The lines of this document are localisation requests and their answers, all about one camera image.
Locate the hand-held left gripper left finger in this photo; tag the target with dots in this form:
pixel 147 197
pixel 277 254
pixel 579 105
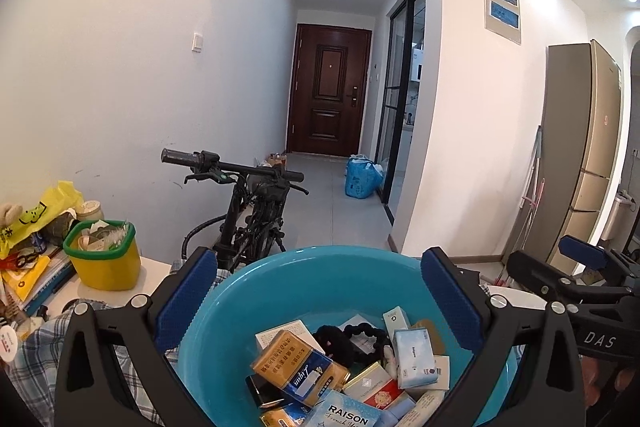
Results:
pixel 185 302

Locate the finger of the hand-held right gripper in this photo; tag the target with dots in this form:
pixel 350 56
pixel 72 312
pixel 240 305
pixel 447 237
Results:
pixel 582 249
pixel 530 267

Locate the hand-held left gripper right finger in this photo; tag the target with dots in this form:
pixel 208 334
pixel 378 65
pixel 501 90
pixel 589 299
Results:
pixel 452 302

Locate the blue plastic basin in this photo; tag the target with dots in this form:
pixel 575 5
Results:
pixel 240 302

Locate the yellow green desktop bin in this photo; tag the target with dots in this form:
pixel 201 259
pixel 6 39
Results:
pixel 105 267

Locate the person's right hand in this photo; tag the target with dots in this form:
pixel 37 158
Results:
pixel 625 379

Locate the small white green box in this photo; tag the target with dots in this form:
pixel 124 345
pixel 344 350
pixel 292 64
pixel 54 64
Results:
pixel 396 319

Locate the folded metal drying rack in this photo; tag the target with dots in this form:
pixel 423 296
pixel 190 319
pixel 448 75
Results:
pixel 530 207

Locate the light blue tissue pack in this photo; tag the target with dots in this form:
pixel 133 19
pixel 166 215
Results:
pixel 412 357

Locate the small white bunny toy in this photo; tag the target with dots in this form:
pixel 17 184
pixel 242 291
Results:
pixel 391 357

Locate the plain white paper box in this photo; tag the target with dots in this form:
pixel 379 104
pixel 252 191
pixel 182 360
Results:
pixel 280 332

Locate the gold grey refrigerator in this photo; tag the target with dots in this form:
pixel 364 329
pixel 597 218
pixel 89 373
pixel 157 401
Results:
pixel 575 147

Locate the red white cigarette box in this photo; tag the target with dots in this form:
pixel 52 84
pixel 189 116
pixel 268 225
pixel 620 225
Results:
pixel 372 384

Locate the black square display box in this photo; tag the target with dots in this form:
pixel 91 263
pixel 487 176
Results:
pixel 262 389

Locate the black scrunchie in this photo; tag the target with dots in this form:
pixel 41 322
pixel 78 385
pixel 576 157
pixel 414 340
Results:
pixel 332 342

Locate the white lidded jar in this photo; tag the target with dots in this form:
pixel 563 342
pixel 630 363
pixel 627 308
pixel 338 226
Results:
pixel 89 211

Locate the stack of books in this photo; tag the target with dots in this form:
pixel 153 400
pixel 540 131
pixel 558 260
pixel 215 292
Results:
pixel 40 282

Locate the blue woven bag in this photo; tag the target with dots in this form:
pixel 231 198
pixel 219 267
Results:
pixel 362 179

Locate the white blue cigarette box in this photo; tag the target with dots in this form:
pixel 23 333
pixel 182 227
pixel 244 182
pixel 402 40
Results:
pixel 345 412

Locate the blue plaid cloth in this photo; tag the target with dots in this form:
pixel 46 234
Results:
pixel 35 357

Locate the yellow plastic bag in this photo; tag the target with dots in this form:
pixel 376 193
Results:
pixel 45 207

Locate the beige plush toy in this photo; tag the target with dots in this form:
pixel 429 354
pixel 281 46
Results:
pixel 11 214

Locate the black framed glass door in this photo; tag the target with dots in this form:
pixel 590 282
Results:
pixel 395 107

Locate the dark brown entrance door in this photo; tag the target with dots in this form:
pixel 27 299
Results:
pixel 330 92

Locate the grey wall panel box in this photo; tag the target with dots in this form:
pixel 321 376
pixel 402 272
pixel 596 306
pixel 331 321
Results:
pixel 501 4

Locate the white light switch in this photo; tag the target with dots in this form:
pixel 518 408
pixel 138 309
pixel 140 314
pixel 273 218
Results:
pixel 197 42

